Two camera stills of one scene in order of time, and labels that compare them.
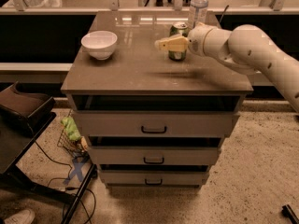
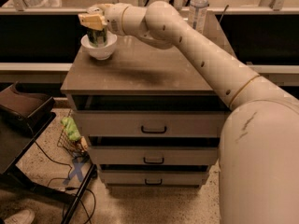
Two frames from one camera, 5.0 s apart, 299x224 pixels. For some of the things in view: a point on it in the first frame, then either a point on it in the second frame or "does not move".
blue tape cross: (77, 171) does not move
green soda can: (179, 28) to (97, 38)
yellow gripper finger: (177, 43) to (93, 21)
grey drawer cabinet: (149, 121) does not move
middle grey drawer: (148, 156) does not move
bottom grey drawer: (154, 177) does not move
